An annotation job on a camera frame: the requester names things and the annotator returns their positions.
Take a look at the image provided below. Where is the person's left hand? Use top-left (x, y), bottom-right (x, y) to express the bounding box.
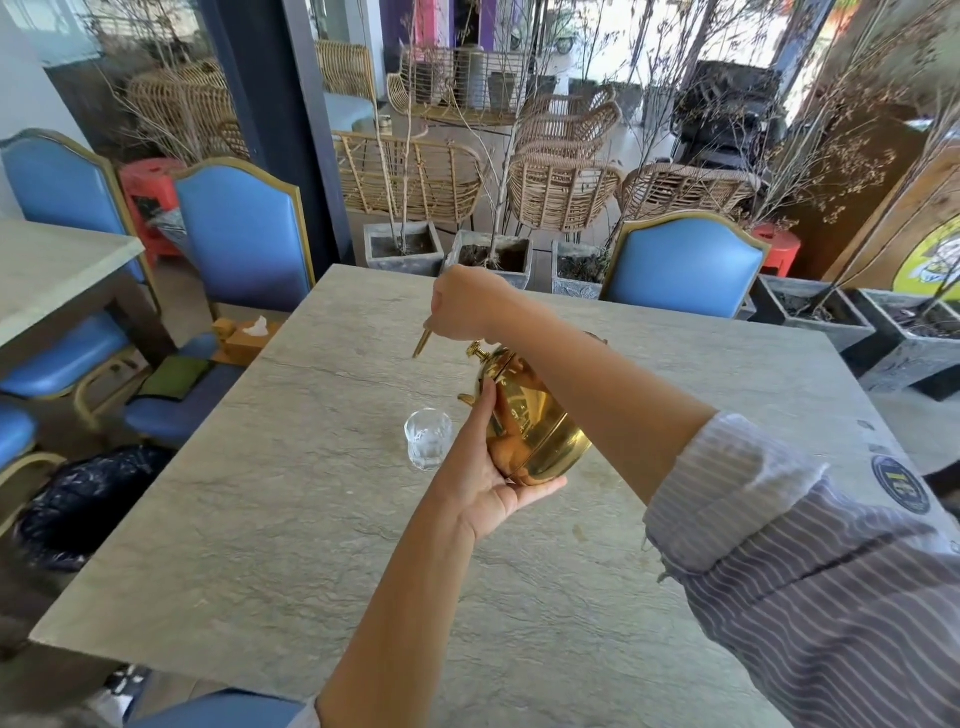
top-left (429, 377), bottom-right (570, 546)

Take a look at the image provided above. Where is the person's right hand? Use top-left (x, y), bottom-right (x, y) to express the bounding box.
top-left (428, 264), bottom-right (521, 345)

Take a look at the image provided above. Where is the golden metal teapot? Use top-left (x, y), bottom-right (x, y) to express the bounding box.
top-left (412, 321), bottom-right (610, 489)

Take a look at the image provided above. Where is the person's right forearm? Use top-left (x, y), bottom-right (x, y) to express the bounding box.
top-left (486, 287), bottom-right (723, 508)

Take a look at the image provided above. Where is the person's left forearm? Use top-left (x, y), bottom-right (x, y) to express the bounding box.
top-left (315, 496), bottom-right (490, 728)

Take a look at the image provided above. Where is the small clear drinking glass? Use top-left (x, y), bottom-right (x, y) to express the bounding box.
top-left (403, 407), bottom-right (454, 473)

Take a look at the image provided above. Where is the grey concrete planter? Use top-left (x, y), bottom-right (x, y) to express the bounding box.
top-left (748, 274), bottom-right (878, 355)
top-left (846, 288), bottom-right (960, 396)
top-left (443, 229), bottom-right (536, 291)
top-left (363, 220), bottom-right (447, 279)
top-left (551, 239), bottom-right (613, 300)

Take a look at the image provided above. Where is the group of wicker chairs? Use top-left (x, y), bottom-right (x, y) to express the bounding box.
top-left (123, 39), bottom-right (763, 243)

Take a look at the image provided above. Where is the bare dried tree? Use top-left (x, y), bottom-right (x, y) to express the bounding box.
top-left (738, 0), bottom-right (960, 320)
top-left (351, 0), bottom-right (425, 258)
top-left (448, 0), bottom-right (579, 270)

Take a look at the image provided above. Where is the wooden tissue box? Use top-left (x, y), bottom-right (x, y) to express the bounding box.
top-left (211, 315), bottom-right (284, 369)

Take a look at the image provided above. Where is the dark window pillar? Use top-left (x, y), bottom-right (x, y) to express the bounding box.
top-left (197, 0), bottom-right (358, 265)

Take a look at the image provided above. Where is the stack of black chairs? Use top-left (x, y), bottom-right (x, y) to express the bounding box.
top-left (669, 59), bottom-right (790, 175)

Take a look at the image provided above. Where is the striped shirt sleeve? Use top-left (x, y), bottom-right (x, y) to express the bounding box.
top-left (643, 411), bottom-right (960, 728)

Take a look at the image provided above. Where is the black bag-lined waste bin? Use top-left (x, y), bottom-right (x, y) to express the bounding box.
top-left (12, 445), bottom-right (179, 576)

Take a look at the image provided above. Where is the wooden board with yellow logo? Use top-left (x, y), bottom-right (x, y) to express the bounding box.
top-left (820, 118), bottom-right (960, 303)

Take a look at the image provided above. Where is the blue padded gold-frame chair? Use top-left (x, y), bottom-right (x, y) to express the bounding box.
top-left (0, 403), bottom-right (69, 530)
top-left (0, 128), bottom-right (155, 400)
top-left (126, 689), bottom-right (309, 728)
top-left (123, 156), bottom-right (317, 451)
top-left (599, 210), bottom-right (773, 321)

